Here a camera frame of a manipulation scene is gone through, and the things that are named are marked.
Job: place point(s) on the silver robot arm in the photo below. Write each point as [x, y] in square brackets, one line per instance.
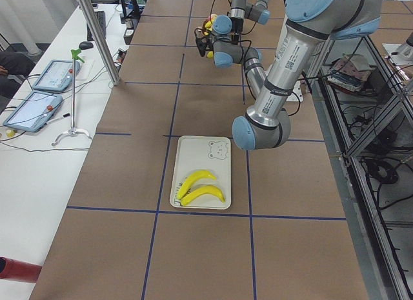
[266, 123]
[254, 10]

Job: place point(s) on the wicker fruit basket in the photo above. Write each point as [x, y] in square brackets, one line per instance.
[208, 24]

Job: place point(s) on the white Taiji Bear tray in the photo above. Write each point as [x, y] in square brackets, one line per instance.
[203, 153]

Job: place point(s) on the black marker pen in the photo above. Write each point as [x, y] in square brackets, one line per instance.
[58, 118]

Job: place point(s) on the black computer mouse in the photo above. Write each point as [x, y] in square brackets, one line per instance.
[85, 45]

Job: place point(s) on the silver stand with green clip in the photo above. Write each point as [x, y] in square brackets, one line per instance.
[73, 130]

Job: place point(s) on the upper teach pendant tablet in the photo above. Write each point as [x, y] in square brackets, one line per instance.
[56, 77]

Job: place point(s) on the teach pendant tablet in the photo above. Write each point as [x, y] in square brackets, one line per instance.
[56, 77]
[33, 113]

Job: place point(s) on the lower teach pendant tablet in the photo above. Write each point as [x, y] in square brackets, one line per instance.
[33, 113]

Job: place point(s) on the small yellow tape roll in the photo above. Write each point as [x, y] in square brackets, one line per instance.
[10, 133]

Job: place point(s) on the red cylinder object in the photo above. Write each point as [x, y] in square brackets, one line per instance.
[14, 270]

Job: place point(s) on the aluminium frame post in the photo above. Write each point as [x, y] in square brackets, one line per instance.
[100, 41]

